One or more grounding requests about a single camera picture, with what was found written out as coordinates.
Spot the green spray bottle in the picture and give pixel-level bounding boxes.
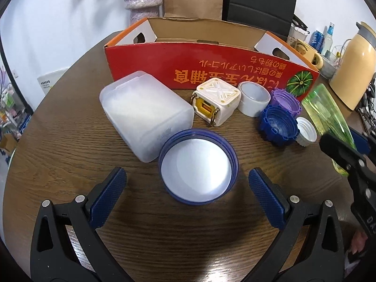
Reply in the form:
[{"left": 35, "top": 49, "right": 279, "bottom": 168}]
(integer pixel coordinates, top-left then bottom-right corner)
[{"left": 302, "top": 83, "right": 356, "bottom": 182}]

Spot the white ribbed cap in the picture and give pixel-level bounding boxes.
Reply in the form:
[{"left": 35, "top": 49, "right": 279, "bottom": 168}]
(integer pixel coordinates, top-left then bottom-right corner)
[{"left": 296, "top": 117, "right": 317, "bottom": 147}]

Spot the blue gear-shaped lid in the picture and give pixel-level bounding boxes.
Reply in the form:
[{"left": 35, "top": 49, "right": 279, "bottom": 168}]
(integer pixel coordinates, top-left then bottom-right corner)
[{"left": 258, "top": 105, "right": 300, "bottom": 147}]

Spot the large blue-rimmed round lid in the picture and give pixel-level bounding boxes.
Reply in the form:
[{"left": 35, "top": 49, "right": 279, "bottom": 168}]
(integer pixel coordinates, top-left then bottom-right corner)
[{"left": 158, "top": 128, "right": 240, "bottom": 206}]

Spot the translucent white plastic container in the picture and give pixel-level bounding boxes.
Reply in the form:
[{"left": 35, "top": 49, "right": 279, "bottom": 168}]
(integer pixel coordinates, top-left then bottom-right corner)
[{"left": 99, "top": 71, "right": 194, "bottom": 163}]

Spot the cream cube-shaped box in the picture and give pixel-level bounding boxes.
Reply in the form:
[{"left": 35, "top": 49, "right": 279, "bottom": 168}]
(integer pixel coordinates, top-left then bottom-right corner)
[{"left": 190, "top": 77, "right": 242, "bottom": 127}]

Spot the person's right hand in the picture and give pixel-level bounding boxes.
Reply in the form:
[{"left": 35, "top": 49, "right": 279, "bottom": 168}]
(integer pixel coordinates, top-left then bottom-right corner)
[{"left": 337, "top": 219, "right": 371, "bottom": 271}]

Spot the cream thermos jug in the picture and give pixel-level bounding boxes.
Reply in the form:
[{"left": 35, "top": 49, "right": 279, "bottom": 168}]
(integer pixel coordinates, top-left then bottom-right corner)
[{"left": 329, "top": 22, "right": 375, "bottom": 111}]

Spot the purple gear-shaped lid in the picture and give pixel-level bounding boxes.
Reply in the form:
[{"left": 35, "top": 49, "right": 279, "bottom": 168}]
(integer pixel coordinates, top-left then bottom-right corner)
[{"left": 270, "top": 89, "right": 302, "bottom": 118}]

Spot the white round open jar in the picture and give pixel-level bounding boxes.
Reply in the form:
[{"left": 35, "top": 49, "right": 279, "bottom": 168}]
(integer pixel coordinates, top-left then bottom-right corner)
[{"left": 238, "top": 82, "right": 271, "bottom": 118}]

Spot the cluttered storage shelf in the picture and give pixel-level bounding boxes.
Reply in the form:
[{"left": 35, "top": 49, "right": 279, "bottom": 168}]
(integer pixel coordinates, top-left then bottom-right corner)
[{"left": 1, "top": 65, "right": 31, "bottom": 141}]

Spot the yellow bear mug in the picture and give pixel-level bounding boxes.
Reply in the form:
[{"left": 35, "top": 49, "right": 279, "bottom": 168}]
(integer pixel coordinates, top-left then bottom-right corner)
[{"left": 292, "top": 39, "right": 324, "bottom": 70}]

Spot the clear blue-label bottle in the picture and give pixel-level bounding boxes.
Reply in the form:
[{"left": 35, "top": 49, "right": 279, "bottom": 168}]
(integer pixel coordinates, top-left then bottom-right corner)
[{"left": 321, "top": 22, "right": 335, "bottom": 56}]

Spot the blue soda can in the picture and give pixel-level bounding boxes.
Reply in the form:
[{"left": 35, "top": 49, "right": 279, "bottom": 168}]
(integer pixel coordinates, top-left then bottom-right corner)
[{"left": 309, "top": 31, "right": 324, "bottom": 53}]

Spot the clear jar with black clips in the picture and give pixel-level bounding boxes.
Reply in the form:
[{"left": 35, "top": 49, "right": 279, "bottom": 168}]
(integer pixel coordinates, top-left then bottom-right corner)
[{"left": 287, "top": 15, "right": 310, "bottom": 46}]

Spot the red cardboard pumpkin box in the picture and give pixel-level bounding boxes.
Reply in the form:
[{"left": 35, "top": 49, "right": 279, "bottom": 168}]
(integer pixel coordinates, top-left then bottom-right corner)
[{"left": 104, "top": 18, "right": 319, "bottom": 100}]

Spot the black paper bag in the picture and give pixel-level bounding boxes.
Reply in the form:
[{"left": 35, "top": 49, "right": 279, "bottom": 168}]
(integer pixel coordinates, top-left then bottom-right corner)
[{"left": 222, "top": 0, "right": 296, "bottom": 40}]

